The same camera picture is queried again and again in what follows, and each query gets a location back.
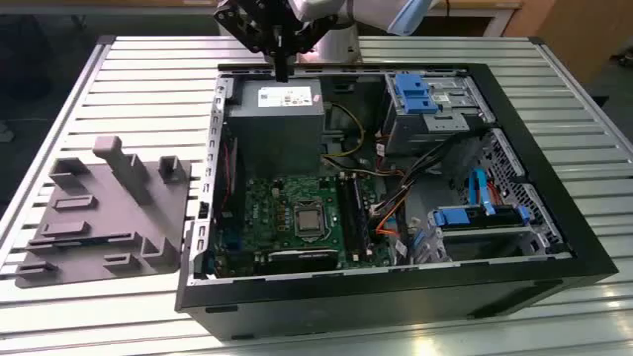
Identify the black RAM slot white clips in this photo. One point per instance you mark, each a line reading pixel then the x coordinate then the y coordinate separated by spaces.
pixel 349 217

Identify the blue drive bay latch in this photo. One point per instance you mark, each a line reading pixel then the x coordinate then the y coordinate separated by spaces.
pixel 413 92

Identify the green motherboard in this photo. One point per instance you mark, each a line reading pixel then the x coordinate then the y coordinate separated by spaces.
pixel 266 207

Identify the metal disk bay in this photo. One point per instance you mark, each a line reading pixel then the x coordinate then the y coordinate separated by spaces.
pixel 489 230

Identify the grey power supply unit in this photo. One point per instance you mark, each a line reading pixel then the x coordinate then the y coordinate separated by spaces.
pixel 272 141

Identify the metal drive cage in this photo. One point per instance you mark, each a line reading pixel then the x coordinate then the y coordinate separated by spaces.
pixel 445 126

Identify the silver CPU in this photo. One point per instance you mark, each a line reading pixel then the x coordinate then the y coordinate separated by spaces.
pixel 309 219

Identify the wooden desk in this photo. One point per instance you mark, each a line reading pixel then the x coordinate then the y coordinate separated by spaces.
pixel 474 9

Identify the wooden cabinet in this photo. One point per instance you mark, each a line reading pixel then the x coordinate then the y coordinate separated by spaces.
pixel 583 37

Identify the black graphics card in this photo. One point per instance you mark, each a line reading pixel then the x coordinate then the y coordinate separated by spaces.
pixel 296 261

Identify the grey parts rack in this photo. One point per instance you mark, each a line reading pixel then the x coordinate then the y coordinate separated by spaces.
pixel 113 207

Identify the black open PC case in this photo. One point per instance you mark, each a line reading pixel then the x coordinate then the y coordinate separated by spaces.
pixel 345 308

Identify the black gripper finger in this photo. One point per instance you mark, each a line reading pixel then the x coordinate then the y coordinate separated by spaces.
pixel 237 26
pixel 309 41

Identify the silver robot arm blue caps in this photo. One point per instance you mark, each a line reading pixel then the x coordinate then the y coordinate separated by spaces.
pixel 341 48

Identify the hard disk in blue carrier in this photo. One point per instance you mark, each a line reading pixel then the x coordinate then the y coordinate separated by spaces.
pixel 457 217

